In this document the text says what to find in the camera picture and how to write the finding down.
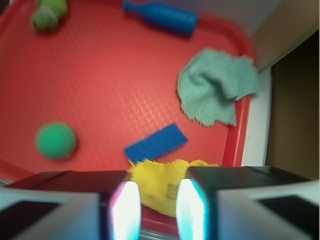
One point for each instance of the yellow cloth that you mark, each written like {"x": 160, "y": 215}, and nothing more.
{"x": 159, "y": 182}

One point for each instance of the brown cardboard panel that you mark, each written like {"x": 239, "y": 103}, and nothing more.
{"x": 294, "y": 131}

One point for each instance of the blue plastic bottle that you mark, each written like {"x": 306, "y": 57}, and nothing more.
{"x": 163, "y": 16}

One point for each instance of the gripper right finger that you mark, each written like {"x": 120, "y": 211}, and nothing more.
{"x": 247, "y": 203}

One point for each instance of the blue sponge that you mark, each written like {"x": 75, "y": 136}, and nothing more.
{"x": 156, "y": 145}

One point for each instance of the light blue cloth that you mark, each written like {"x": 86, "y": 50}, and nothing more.
{"x": 212, "y": 82}

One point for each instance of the red plastic tray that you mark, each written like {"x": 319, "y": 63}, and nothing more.
{"x": 113, "y": 80}

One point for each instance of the wooden board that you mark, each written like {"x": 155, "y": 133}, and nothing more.
{"x": 290, "y": 24}

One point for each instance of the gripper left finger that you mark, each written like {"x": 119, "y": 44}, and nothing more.
{"x": 71, "y": 205}

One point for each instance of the green rubber ball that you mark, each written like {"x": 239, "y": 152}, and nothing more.
{"x": 56, "y": 141}

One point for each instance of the green plush toy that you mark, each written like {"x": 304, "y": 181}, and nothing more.
{"x": 48, "y": 14}

